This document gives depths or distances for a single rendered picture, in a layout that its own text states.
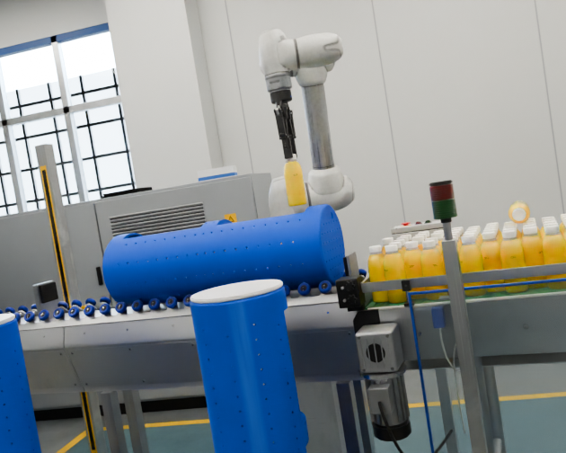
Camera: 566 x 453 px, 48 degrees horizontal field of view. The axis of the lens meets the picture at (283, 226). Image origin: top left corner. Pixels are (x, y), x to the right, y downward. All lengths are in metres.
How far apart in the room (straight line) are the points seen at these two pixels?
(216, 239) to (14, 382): 0.80
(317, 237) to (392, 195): 2.98
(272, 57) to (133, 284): 0.97
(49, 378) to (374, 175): 3.08
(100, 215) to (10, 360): 2.19
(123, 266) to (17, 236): 2.27
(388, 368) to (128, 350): 1.07
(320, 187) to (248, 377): 1.27
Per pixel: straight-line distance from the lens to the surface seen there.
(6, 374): 2.24
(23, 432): 2.30
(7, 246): 4.70
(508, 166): 5.06
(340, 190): 2.88
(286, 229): 2.14
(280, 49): 2.24
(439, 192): 1.73
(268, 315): 1.79
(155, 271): 2.36
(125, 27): 5.39
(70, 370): 2.74
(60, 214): 3.19
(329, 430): 3.00
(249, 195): 3.91
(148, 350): 2.47
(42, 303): 2.84
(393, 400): 1.93
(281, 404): 1.86
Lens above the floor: 1.30
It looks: 3 degrees down
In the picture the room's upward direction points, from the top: 9 degrees counter-clockwise
